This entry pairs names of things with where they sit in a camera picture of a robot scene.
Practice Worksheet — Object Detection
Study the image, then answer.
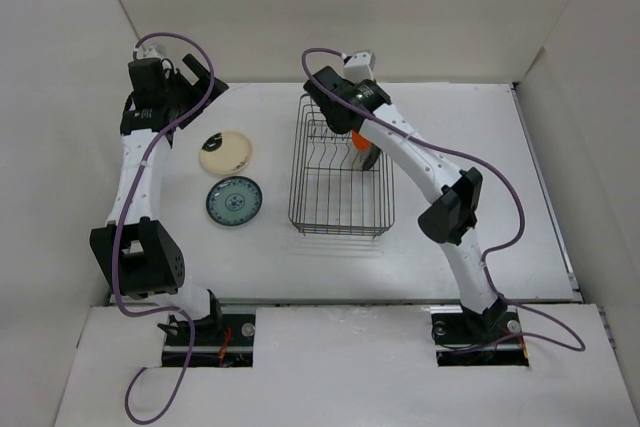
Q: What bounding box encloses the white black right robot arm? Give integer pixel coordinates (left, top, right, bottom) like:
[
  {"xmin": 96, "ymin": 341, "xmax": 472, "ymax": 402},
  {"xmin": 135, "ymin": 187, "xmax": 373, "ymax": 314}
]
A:
[{"xmin": 303, "ymin": 67, "xmax": 507, "ymax": 341}]

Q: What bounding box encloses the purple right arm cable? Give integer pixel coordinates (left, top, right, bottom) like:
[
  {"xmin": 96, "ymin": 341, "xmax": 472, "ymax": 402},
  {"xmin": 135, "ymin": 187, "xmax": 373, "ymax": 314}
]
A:
[{"xmin": 300, "ymin": 47, "xmax": 587, "ymax": 351}]

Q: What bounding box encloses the orange round plate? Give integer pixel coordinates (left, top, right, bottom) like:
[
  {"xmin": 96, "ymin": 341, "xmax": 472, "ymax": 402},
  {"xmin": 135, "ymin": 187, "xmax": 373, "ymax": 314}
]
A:
[{"xmin": 351, "ymin": 130, "xmax": 372, "ymax": 152}]

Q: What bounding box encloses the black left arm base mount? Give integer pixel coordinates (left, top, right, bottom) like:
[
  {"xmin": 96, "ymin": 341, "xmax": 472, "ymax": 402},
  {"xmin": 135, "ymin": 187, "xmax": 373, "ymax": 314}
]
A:
[{"xmin": 157, "ymin": 306, "xmax": 256, "ymax": 368}]

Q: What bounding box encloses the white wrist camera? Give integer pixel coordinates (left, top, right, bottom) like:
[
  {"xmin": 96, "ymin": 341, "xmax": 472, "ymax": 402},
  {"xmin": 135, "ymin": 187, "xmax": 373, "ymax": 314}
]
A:
[
  {"xmin": 132, "ymin": 42, "xmax": 166, "ymax": 60},
  {"xmin": 343, "ymin": 50, "xmax": 376, "ymax": 84}
]

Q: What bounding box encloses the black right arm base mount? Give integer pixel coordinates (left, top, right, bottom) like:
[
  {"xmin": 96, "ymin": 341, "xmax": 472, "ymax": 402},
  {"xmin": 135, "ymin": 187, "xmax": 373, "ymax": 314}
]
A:
[{"xmin": 431, "ymin": 309, "xmax": 529, "ymax": 367}]

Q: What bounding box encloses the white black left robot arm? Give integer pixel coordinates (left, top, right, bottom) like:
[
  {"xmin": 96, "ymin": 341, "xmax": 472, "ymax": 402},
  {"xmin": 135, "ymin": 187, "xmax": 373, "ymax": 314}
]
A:
[{"xmin": 89, "ymin": 51, "xmax": 228, "ymax": 344}]

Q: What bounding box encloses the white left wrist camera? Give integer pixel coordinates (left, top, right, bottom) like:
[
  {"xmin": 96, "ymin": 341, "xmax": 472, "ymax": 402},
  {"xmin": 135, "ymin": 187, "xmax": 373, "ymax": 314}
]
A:
[{"xmin": 132, "ymin": 42, "xmax": 166, "ymax": 60}]

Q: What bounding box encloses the blue white patterned plate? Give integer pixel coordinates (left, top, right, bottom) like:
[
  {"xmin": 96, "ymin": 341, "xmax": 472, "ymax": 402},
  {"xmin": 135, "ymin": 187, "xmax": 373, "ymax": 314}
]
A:
[{"xmin": 205, "ymin": 176, "xmax": 263, "ymax": 227}]

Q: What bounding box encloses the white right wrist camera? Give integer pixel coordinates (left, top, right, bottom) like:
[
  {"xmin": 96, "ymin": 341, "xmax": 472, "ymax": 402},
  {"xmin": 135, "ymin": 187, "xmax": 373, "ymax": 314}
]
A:
[{"xmin": 343, "ymin": 50, "xmax": 376, "ymax": 84}]

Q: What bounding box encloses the cream plate with black mark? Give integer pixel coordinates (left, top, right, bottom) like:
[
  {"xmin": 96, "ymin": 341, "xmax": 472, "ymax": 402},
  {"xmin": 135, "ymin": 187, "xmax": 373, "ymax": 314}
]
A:
[{"xmin": 199, "ymin": 130, "xmax": 253, "ymax": 176}]

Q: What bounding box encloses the grey wire dish rack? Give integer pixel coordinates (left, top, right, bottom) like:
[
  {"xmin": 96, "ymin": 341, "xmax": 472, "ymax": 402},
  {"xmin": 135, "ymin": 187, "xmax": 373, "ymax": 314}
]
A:
[{"xmin": 288, "ymin": 94, "xmax": 395, "ymax": 238}]

